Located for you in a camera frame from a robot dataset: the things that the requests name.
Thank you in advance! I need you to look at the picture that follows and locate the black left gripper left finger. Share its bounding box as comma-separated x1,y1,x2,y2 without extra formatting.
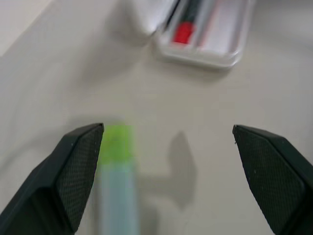
0,123,105,235

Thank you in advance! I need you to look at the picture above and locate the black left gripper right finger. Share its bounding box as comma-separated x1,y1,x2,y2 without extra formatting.
232,124,313,235

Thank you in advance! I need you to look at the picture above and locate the green capped marker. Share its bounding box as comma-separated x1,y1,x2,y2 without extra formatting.
95,124,137,235

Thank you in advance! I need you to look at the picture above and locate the clear plastic pencil case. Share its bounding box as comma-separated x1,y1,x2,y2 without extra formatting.
133,0,255,71

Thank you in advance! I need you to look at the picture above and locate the red capped marker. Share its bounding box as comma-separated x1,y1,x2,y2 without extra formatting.
171,0,202,46

